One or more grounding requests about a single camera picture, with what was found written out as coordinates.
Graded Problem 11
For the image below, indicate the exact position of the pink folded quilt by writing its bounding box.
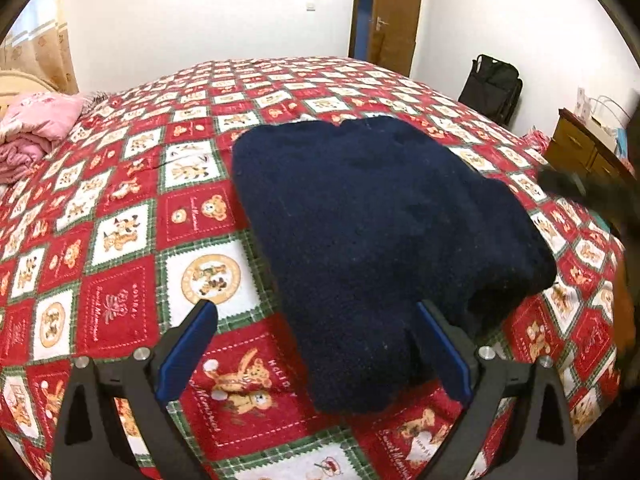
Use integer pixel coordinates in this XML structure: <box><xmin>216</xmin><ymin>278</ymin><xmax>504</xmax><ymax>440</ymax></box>
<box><xmin>0</xmin><ymin>94</ymin><xmax>86</xmax><ymax>186</ymax></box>

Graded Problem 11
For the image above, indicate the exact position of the brown wooden door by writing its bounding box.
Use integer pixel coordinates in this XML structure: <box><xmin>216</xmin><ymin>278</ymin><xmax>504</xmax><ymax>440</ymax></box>
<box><xmin>367</xmin><ymin>0</ymin><xmax>426</xmax><ymax>76</ymax></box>

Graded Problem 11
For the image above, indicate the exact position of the navy knit sweater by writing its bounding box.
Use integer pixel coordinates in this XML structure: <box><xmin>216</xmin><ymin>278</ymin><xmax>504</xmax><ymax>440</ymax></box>
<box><xmin>231</xmin><ymin>115</ymin><xmax>558</xmax><ymax>415</ymax></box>

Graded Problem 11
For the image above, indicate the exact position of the cream and brown headboard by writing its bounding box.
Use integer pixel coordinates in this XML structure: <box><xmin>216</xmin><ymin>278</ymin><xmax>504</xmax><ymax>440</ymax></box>
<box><xmin>0</xmin><ymin>71</ymin><xmax>58</xmax><ymax>106</ymax></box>

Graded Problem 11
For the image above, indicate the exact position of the wooden cabinet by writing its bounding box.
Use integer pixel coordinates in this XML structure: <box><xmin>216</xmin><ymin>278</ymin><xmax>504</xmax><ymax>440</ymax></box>
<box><xmin>543</xmin><ymin>107</ymin><xmax>638</xmax><ymax>186</ymax></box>

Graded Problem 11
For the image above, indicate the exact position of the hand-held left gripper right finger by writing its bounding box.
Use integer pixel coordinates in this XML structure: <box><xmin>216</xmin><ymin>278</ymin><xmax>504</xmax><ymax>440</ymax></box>
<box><xmin>416</xmin><ymin>300</ymin><xmax>578</xmax><ymax>480</ymax></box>

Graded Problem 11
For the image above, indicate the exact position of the red bear-print bedspread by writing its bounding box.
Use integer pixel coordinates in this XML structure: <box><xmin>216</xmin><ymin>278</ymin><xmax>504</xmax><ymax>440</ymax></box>
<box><xmin>0</xmin><ymin>57</ymin><xmax>631</xmax><ymax>480</ymax></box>

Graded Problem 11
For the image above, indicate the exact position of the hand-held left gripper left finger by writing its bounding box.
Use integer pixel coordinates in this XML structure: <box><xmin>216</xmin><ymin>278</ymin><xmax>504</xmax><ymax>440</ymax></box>
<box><xmin>50</xmin><ymin>300</ymin><xmax>219</xmax><ymax>480</ymax></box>

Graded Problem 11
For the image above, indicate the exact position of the brown door frame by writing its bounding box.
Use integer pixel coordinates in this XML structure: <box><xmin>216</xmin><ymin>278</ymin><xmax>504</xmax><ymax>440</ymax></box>
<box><xmin>348</xmin><ymin>0</ymin><xmax>376</xmax><ymax>61</ymax></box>

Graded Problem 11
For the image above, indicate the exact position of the black bag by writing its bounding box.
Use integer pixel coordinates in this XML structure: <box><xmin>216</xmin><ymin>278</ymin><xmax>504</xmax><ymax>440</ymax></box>
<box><xmin>458</xmin><ymin>54</ymin><xmax>524</xmax><ymax>128</ymax></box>

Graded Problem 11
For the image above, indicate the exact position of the beige patterned curtain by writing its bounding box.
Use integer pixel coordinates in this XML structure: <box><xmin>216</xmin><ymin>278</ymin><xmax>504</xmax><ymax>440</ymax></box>
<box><xmin>0</xmin><ymin>0</ymin><xmax>79</xmax><ymax>95</ymax></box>

